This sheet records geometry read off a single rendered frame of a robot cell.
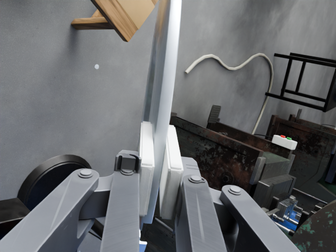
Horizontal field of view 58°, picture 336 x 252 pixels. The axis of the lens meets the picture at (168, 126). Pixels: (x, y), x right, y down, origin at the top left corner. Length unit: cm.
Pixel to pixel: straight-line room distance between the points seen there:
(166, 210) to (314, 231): 117
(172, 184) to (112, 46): 134
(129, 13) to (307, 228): 101
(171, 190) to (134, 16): 97
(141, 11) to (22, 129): 66
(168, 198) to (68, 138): 131
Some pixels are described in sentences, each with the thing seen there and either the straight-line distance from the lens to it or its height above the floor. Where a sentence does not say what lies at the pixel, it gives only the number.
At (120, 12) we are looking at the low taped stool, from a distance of 106.
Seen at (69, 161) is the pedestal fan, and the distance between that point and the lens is 147.
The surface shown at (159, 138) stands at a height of 105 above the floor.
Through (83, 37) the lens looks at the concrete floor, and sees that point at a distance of 138.
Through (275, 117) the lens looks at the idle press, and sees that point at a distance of 332.
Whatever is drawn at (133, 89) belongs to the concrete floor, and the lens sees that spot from 161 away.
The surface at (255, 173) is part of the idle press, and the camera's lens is 157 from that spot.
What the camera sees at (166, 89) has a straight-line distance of 18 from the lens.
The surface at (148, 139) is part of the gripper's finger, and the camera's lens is 18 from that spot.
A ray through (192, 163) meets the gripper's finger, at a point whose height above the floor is 107.
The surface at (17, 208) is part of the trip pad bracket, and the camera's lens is 63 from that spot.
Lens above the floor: 116
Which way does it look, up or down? 37 degrees down
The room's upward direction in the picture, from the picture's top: 113 degrees clockwise
